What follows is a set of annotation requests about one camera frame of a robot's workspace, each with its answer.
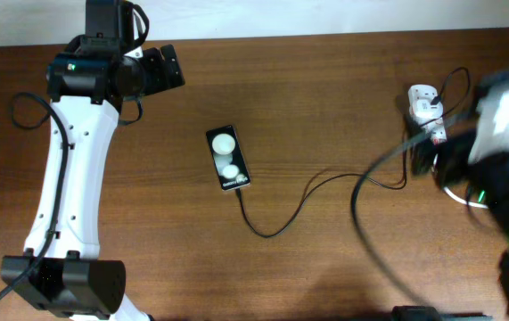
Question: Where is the black charging cable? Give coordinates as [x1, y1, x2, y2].
[234, 67, 472, 240]

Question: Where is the black Galaxy smartphone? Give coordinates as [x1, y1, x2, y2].
[206, 125, 251, 191]

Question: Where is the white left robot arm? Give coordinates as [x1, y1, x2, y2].
[0, 1, 185, 320]

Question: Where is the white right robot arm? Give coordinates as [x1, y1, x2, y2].
[412, 129, 509, 316]

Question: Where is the white USB charger adapter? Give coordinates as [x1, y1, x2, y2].
[409, 95, 443, 123]

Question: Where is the white power strip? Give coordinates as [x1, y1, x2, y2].
[407, 84, 447, 144]

